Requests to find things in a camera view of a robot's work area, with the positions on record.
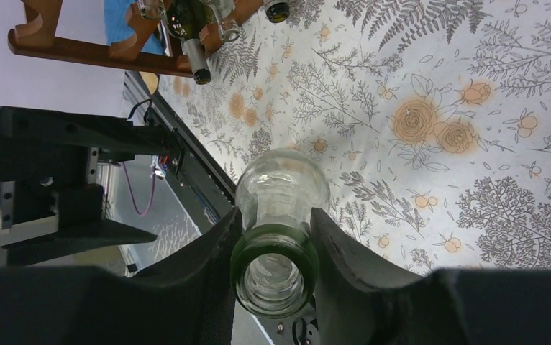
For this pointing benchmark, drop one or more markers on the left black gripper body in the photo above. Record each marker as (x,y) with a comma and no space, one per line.
(47,168)

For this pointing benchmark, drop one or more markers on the green wine bottle brown label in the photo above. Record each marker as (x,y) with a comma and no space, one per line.
(185,20)

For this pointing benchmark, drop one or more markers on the blue cloth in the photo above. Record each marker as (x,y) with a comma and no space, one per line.
(116,27)

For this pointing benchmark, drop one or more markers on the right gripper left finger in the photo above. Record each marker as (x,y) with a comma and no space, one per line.
(185,298)

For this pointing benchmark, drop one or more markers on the green wine bottle silver neck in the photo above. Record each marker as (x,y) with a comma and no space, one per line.
(276,11)

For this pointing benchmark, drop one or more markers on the clear tall bottle back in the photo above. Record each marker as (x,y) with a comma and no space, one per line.
(229,29)

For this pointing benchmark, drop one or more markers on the clear bottle dark label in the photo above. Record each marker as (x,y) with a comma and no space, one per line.
(274,265)

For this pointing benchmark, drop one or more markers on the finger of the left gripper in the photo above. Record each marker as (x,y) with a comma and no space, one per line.
(72,240)
(138,140)

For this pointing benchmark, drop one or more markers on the yellow cloth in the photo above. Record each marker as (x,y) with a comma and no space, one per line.
(151,81)

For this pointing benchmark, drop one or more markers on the clear square glass bottle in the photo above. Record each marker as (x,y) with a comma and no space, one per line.
(151,9)

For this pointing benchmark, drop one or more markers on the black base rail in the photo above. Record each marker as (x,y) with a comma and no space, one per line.
(204,189)

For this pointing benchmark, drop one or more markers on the floral tablecloth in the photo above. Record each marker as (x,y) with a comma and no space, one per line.
(431,120)

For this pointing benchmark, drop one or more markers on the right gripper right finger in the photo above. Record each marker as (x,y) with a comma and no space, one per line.
(363,298)

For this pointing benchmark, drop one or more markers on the brown wooden wine rack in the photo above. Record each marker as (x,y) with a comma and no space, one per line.
(36,38)

